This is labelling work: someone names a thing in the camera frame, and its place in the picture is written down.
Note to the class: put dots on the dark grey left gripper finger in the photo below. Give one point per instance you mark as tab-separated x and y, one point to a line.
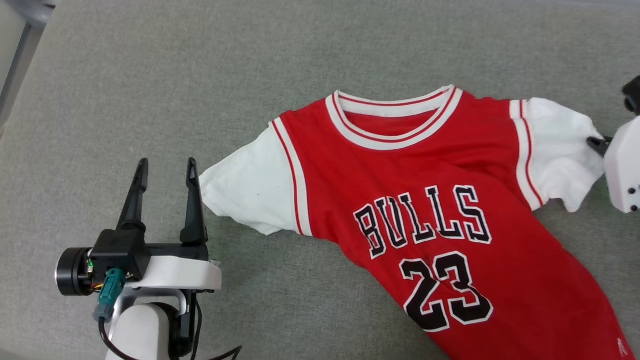
134	205
194	215

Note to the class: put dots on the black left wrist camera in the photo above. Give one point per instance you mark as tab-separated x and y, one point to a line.
120	250

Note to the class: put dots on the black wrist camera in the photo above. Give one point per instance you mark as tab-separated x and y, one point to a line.
120	250
633	95

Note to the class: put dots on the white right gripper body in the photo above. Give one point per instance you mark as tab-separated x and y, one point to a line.
625	165

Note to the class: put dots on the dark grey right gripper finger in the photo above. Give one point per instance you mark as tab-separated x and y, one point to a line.
599	145

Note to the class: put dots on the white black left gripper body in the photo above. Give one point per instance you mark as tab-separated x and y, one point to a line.
180	272

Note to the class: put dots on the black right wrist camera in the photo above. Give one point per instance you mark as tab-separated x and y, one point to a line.
633	95

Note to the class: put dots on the red Bulls 23 jersey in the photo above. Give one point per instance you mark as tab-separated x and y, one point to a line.
425	165

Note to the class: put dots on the grey metal frame post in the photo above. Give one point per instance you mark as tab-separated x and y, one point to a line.
22	55

